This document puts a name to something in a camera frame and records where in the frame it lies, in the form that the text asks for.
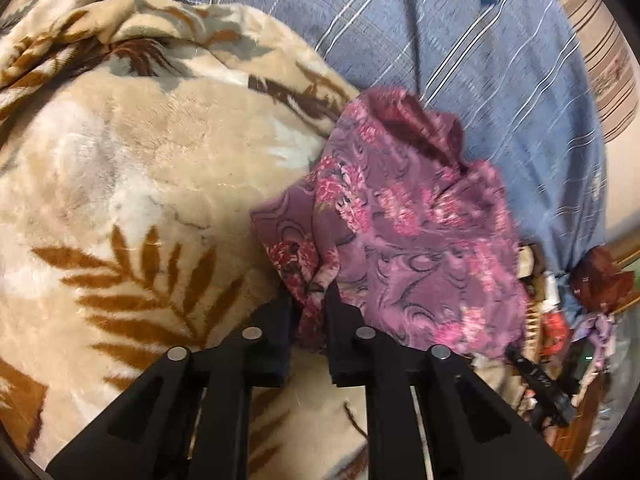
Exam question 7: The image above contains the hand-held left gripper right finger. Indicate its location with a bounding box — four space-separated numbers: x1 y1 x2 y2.
324 280 573 480

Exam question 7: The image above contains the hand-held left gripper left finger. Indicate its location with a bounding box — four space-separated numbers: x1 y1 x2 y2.
46 290 295 480

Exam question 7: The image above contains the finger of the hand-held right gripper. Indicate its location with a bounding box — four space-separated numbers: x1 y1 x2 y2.
505 347 576 428

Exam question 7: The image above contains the purple floral shirt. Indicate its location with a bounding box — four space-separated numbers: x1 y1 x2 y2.
250 86 531 361

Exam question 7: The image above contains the light purple cloth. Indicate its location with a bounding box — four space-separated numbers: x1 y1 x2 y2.
575 310 618 376

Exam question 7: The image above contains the dark red cloth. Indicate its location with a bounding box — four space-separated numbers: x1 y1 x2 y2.
570 247 636 313

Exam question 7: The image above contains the beige leaf print blanket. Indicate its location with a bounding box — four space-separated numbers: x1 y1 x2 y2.
0 2 531 480

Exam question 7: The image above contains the striped floral cushion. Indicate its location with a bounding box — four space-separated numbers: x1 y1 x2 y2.
530 0 640 141

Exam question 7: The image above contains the blue checked bedding roll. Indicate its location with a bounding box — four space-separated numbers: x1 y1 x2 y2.
120 0 608 281

